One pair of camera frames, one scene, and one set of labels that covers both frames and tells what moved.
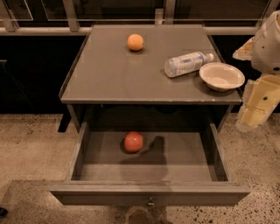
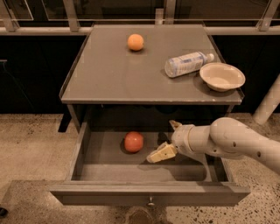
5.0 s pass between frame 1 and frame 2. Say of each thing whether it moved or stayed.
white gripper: moved
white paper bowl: stayed
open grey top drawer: stayed
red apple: stayed
